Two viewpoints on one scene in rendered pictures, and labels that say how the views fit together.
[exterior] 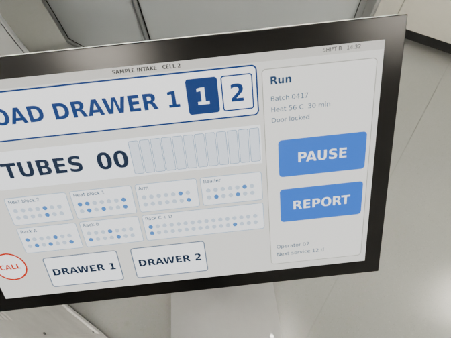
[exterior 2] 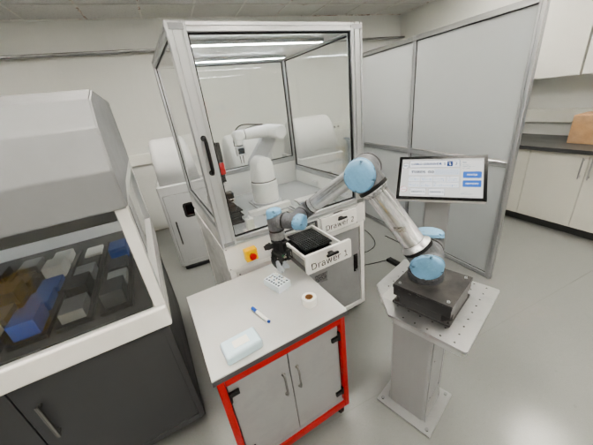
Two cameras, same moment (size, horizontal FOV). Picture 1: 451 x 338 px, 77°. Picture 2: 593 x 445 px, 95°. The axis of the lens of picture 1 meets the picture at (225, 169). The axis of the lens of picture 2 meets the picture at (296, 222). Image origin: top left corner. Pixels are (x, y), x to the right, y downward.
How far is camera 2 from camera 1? 1.82 m
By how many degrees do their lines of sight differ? 41
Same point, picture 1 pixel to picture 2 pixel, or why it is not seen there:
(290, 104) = (466, 165)
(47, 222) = (415, 181)
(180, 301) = not seen: hidden behind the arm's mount
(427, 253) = (580, 328)
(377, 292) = (534, 334)
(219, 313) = not seen: hidden behind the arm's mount
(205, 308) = not seen: hidden behind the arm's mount
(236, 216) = (453, 184)
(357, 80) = (479, 162)
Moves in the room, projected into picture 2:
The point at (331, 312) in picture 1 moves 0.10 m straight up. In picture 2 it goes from (498, 332) to (500, 321)
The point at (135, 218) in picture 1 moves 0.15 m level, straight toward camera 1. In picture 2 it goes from (431, 182) to (449, 188)
